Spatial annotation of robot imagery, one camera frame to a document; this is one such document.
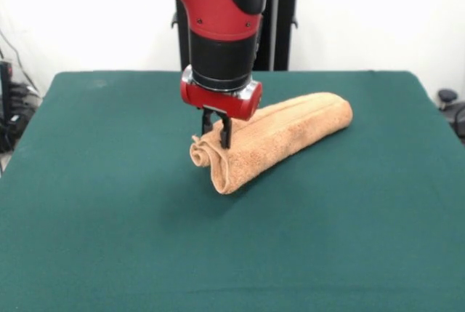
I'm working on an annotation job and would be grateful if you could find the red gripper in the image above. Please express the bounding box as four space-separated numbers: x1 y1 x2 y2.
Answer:
180 65 263 149

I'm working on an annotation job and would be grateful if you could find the orange terry towel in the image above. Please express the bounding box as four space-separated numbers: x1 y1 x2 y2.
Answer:
189 90 354 196

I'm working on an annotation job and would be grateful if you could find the dark green table cloth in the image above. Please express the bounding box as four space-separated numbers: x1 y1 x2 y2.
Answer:
0 70 465 312

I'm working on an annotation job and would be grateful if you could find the black equipment stack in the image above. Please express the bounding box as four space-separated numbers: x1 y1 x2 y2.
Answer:
0 59 41 153

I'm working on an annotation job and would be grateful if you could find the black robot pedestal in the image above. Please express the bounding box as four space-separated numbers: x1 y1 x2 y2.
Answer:
170 0 314 72

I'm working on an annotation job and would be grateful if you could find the grey cable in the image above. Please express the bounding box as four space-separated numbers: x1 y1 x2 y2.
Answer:
0 30 39 91

